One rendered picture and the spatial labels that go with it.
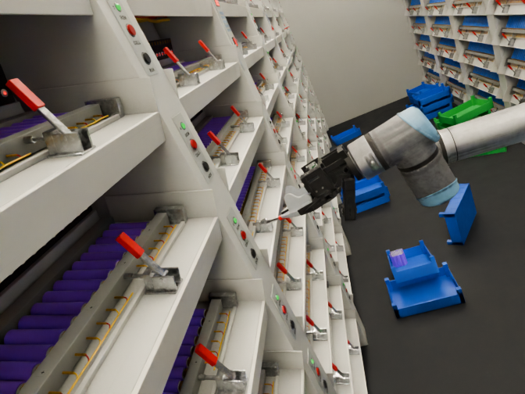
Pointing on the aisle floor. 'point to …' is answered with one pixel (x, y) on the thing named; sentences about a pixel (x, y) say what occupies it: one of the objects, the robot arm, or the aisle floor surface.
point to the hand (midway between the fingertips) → (287, 214)
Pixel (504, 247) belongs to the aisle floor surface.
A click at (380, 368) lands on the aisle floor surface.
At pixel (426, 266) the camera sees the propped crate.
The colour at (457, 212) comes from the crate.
